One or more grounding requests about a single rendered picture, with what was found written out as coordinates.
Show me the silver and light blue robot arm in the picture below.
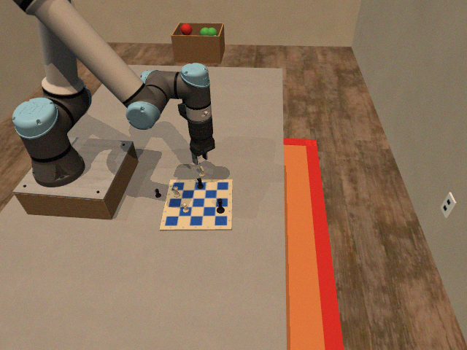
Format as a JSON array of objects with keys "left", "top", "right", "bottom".
[{"left": 12, "top": 0, "right": 211, "bottom": 187}]

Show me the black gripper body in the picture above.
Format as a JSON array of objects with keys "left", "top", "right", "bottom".
[{"left": 178, "top": 99, "right": 215, "bottom": 156}]

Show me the blue and cream chessboard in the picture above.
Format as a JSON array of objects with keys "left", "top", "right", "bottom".
[{"left": 160, "top": 179, "right": 233, "bottom": 230}]

